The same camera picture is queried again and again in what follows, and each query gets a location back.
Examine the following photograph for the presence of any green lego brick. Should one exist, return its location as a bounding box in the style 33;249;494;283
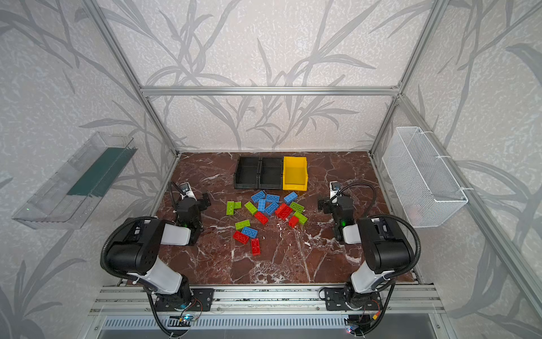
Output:
294;211;308;225
226;201;242;216
244;202;258;216
235;220;251;231
289;202;305;213

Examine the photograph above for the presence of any blue lego brick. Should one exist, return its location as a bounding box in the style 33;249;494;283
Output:
241;227;258;239
284;192;298;205
265;194;280;203
251;191;267;203
265;202;279;216

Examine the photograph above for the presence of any blue lego brick top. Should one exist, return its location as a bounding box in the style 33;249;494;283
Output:
251;191;267;203

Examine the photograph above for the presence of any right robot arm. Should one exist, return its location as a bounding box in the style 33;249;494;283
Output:
318;196;421;310

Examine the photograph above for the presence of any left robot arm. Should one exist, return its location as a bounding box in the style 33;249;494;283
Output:
100;192;211;309

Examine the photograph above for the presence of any red lego brick small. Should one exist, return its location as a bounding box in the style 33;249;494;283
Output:
288;216;299;228

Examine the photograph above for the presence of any green lego brick front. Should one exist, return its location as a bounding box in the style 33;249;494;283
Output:
235;220;251;231

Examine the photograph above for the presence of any yellow bin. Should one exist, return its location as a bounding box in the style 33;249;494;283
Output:
282;156;309;192

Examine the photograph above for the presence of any red lego brick pair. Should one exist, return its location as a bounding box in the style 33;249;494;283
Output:
275;203;294;220

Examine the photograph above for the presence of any left black bin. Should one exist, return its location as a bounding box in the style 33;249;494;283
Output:
234;157;260;189

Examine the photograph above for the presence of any black bin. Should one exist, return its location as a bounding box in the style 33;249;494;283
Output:
258;157;284;190
234;157;260;189

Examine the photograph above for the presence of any blue lego brick front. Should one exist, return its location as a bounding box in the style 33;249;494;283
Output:
241;227;258;239

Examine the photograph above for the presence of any blue lego brick vertical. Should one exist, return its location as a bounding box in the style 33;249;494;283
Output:
258;199;267;213

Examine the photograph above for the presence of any red lego brick front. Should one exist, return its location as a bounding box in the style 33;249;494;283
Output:
251;238;261;257

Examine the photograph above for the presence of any middle black bin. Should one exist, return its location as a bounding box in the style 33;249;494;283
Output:
258;157;284;190

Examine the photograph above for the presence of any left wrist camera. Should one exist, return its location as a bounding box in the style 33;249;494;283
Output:
178;182;196;199

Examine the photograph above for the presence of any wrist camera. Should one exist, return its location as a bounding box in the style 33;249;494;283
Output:
178;182;196;199
330;181;342;199

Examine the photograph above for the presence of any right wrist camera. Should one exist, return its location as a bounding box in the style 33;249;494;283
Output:
330;181;342;199

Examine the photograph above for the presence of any white wire basket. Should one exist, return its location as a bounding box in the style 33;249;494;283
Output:
383;127;468;228

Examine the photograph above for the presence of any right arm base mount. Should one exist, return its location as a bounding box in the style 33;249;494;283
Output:
318;286;382;312

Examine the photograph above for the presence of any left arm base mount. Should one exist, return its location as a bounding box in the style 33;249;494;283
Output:
154;288;215;312

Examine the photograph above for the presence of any aluminium front rail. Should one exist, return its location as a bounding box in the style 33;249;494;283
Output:
89;283;445;316

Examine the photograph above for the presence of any clear plastic wall tray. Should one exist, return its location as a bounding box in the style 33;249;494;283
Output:
12;132;138;230

